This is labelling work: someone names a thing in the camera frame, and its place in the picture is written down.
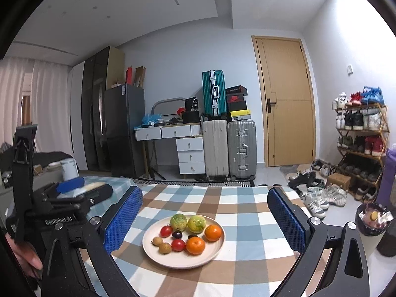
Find white curtain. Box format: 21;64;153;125
0;56;74;161

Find white ribbed suitcase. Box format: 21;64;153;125
201;119;229;181

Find yellow black shoe box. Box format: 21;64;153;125
228;110;250;121

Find person's left hand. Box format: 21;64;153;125
6;238;44;271

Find brown blue checkered tablecloth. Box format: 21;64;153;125
79;183;333;297

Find blue plastic bag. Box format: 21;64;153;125
142;112;164;126

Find grey door mat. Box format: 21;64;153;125
280;164;314;174

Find black trash bin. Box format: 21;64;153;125
356;202;391;236

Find white cylindrical canister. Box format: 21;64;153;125
60;158;79;181

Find dark tall wardrobe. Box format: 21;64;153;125
81;46;126;174

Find brown cardboard boxes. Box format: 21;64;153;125
134;66;147;89

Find silver hard suitcase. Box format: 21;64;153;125
227;120;257;180

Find large cream round plate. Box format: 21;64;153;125
142;214;226;270

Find small cream plate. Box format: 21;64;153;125
83;181;106;192

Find dark grey refrigerator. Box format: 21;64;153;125
103;83;146;178

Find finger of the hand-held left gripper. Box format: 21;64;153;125
46;183;113;210
56;176;86;195

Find purple object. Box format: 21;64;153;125
383;144;396;212

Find green yellow citrus fruit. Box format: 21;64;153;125
170;214;188;231
187;215;206;234

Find teal hard suitcase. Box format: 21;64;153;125
202;70;228;119

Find dark cloth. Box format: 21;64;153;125
0;142;73;189

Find wooden door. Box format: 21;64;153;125
251;35;317;168

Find scattered pile of shoes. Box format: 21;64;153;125
287;159;347;221

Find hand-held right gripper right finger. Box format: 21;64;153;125
267;186;373;297

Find white desk with drawers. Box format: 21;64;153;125
134;123;206;176

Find shoe rack with shoes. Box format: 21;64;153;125
332;86;387;203

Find grey curved chair frame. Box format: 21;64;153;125
152;98;186;121

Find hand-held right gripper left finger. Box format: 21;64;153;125
42;186;143;297

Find black bag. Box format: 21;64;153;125
182;111;202;124

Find orange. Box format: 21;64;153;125
186;237;206;256
204;224;223;242

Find black tripod stand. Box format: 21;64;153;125
145;139;167;181

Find light blue patterned tablecloth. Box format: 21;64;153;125
74;176;138;203

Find small cardboard box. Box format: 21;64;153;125
326;173;352;191

